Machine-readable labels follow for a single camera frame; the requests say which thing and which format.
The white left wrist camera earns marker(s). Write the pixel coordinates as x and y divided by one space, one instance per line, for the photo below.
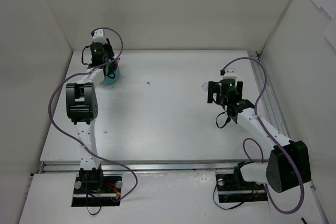
98 36

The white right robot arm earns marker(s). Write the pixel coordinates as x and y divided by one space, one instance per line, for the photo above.
288 162

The clear blue-capped spray bottle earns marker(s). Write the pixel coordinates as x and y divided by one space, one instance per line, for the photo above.
205 86

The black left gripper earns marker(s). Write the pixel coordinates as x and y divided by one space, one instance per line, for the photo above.
109 57

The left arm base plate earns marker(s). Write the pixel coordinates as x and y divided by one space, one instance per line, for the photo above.
94 195

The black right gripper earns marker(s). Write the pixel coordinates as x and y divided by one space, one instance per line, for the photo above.
210 92

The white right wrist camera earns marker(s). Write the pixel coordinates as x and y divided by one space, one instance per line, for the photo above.
229 73

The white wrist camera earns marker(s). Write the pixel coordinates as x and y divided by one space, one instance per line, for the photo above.
229 73
98 36

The aluminium front rail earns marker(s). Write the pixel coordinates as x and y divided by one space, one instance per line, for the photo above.
144 166

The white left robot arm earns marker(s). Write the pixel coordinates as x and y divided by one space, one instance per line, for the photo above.
82 109

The teal round divided container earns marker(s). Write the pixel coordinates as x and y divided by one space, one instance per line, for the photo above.
111 74

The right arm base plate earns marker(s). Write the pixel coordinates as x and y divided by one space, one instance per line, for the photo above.
232 189

